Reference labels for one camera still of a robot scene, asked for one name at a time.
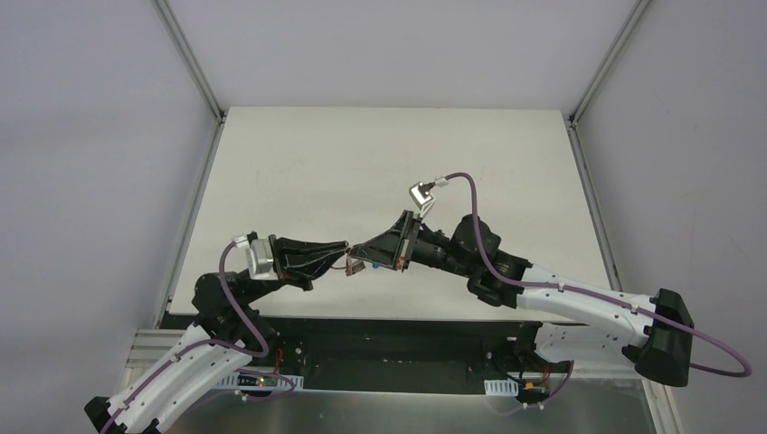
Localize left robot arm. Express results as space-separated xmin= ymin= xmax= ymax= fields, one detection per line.
xmin=84 ymin=232 xmax=349 ymax=433

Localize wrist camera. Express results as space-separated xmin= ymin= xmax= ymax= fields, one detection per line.
xmin=232 ymin=231 xmax=278 ymax=280
xmin=409 ymin=177 xmax=450 ymax=221

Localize aluminium front rail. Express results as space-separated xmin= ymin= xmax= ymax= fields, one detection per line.
xmin=122 ymin=329 xmax=668 ymax=391

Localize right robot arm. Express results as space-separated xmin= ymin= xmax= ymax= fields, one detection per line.
xmin=350 ymin=211 xmax=694 ymax=387

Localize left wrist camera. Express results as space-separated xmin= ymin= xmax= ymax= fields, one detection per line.
xmin=232 ymin=231 xmax=278 ymax=280

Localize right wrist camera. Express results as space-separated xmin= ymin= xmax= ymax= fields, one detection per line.
xmin=409 ymin=177 xmax=450 ymax=221

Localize aluminium frame post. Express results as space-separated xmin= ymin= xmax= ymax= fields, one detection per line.
xmin=568 ymin=0 xmax=655 ymax=127
xmin=151 ymin=0 xmax=226 ymax=125

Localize left aluminium frame post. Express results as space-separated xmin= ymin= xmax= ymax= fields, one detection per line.
xmin=151 ymin=0 xmax=226 ymax=125

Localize right aluminium frame post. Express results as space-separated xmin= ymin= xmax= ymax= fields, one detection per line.
xmin=568 ymin=0 xmax=655 ymax=127

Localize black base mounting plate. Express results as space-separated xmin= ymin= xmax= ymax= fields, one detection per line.
xmin=161 ymin=316 xmax=635 ymax=397

